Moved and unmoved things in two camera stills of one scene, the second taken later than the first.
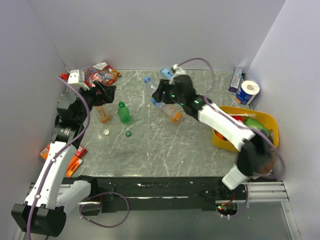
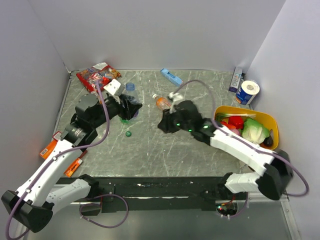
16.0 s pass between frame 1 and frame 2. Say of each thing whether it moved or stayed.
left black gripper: moved
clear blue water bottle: moved
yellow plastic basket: stayed
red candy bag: stayed
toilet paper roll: stayed
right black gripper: moved
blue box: stayed
